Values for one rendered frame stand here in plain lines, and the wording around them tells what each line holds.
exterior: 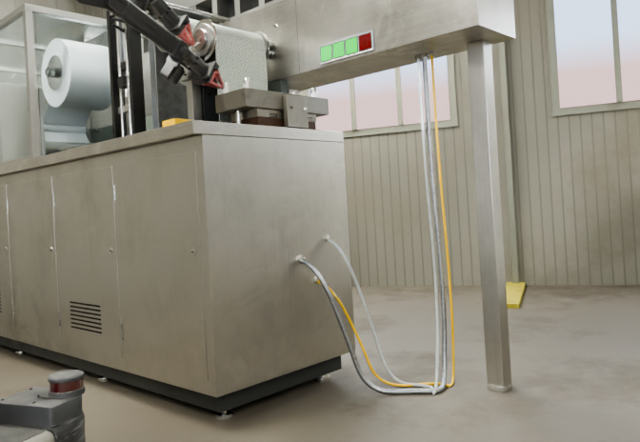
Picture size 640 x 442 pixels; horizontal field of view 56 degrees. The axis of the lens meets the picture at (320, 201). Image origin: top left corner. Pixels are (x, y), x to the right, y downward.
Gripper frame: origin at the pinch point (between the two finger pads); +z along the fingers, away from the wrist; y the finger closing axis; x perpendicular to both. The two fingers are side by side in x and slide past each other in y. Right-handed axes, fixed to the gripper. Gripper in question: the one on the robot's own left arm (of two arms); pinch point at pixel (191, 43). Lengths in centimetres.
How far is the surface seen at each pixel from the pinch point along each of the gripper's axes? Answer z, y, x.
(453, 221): 254, -32, 91
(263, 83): 27.8, 9.9, 5.1
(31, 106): -3, -95, -18
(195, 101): 12.7, 0.6, -16.2
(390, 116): 195, -74, 145
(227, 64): 11.4, 8.9, -1.0
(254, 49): 17.9, 9.1, 13.3
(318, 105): 40, 30, 2
